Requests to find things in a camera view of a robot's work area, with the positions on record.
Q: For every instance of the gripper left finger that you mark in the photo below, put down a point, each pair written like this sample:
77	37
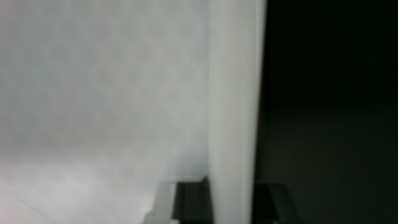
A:
192	210

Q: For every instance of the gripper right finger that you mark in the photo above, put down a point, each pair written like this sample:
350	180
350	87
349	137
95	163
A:
274	210

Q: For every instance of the white desk top tray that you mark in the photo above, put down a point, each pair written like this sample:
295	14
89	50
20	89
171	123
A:
128	106

